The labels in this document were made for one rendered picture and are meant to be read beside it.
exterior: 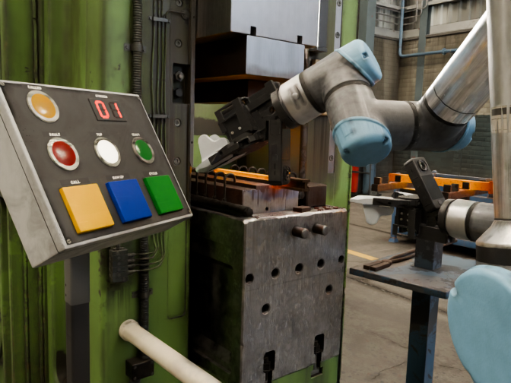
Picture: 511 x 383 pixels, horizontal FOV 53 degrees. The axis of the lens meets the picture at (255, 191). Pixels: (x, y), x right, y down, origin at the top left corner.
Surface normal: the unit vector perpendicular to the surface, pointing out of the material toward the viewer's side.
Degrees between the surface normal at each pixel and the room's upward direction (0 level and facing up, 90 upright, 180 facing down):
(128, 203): 60
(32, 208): 90
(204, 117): 90
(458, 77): 107
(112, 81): 90
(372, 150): 139
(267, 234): 90
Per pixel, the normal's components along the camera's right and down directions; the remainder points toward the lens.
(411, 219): -0.77, 0.06
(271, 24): 0.63, 0.11
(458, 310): -0.95, 0.14
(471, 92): -0.29, 0.77
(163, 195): 0.79, -0.43
